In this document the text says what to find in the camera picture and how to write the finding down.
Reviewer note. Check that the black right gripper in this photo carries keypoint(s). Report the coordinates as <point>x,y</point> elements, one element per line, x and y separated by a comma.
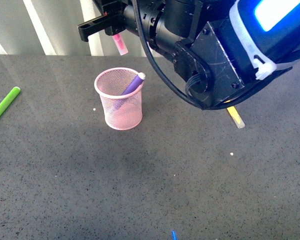
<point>164,22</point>

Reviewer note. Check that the pink highlighter pen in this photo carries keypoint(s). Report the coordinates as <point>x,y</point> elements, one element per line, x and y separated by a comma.
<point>120,44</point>

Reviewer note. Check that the purple highlighter pen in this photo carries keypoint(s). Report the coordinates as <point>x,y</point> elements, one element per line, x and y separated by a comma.
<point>135,83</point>

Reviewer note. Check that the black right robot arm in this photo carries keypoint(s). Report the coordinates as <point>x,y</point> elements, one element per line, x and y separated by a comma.
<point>213,54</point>

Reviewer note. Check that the pink mesh cup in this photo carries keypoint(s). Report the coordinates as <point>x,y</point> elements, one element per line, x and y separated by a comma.
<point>120,92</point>

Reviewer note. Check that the green highlighter pen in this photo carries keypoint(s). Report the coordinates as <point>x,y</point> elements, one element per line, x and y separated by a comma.
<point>10,97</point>

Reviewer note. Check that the yellow highlighter pen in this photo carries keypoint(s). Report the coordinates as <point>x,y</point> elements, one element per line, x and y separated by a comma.
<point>236,117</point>

